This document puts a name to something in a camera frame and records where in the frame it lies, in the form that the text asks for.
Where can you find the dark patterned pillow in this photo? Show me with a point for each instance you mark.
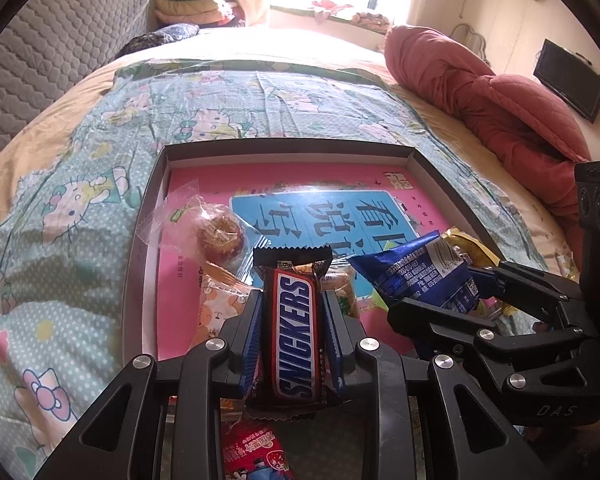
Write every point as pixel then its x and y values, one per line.
pixel 164 35

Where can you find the dark shallow cardboard tray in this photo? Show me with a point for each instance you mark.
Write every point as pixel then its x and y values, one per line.
pixel 139 328

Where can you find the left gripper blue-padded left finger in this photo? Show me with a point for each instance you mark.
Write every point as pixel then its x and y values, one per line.
pixel 121 435

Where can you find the red quilted comforter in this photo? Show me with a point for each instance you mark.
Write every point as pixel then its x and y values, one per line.
pixel 531 132

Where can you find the grey quilted headboard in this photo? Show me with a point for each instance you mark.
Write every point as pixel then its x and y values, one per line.
pixel 51 45

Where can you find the black flat television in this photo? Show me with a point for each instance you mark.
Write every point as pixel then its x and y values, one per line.
pixel 571 78

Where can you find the Hello Kitty teal blanket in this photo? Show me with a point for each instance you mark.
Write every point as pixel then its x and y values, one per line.
pixel 65 242

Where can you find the blue cookie packet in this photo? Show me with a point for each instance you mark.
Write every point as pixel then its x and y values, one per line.
pixel 427 269

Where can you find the orange cat snack packet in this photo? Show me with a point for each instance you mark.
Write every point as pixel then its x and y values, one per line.
pixel 222 296

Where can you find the clear red candy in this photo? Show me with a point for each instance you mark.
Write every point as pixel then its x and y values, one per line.
pixel 200 231

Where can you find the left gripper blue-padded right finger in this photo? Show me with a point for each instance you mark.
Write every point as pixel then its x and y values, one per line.
pixel 423 419

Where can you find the stack of folded clothes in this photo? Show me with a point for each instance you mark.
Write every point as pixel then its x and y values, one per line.
pixel 201 13

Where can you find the Snickers bar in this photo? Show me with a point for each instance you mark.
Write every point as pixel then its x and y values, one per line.
pixel 291 378

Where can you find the red cartoon snack packet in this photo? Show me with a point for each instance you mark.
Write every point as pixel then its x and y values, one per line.
pixel 252 451

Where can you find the clear yellow cake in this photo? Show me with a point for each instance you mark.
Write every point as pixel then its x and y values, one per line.
pixel 340 278

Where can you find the yellow snack packet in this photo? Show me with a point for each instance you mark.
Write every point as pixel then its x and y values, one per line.
pixel 471 249

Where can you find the small candy on bedsheet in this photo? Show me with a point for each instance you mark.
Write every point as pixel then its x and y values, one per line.
pixel 566 265

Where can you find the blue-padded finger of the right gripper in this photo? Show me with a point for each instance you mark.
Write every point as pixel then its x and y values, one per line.
pixel 492 359
pixel 550 298

